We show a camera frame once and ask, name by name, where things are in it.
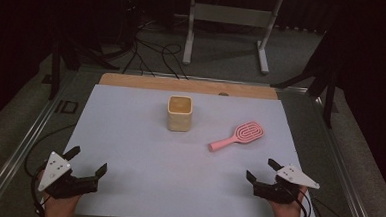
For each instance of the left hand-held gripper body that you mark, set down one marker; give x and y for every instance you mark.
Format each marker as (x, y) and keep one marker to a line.
(56, 171)

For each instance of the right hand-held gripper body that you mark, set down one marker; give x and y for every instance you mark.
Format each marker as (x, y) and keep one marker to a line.
(294, 175)

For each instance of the pink hairbrush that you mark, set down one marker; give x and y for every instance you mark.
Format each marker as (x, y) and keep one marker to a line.
(243, 132)

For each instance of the beige square cup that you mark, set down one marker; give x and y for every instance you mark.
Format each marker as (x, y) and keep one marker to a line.
(179, 119)

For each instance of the person's left hand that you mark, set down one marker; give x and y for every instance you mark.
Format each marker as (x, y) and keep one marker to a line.
(60, 210)

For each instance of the person's right hand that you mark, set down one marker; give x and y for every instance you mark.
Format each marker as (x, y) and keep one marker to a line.
(287, 215)

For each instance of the pale blue table mat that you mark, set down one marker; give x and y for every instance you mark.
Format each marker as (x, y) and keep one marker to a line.
(177, 174)

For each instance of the black tripod stand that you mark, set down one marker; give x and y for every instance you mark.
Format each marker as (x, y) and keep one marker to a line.
(329, 95)
(55, 71)

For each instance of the wooden table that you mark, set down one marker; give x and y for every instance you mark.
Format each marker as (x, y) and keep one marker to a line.
(182, 85)

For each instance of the white metal stand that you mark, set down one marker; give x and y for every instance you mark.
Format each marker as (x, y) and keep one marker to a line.
(232, 15)

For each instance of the aluminium rail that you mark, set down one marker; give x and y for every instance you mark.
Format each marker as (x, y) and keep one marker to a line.
(347, 183)
(18, 152)
(216, 79)

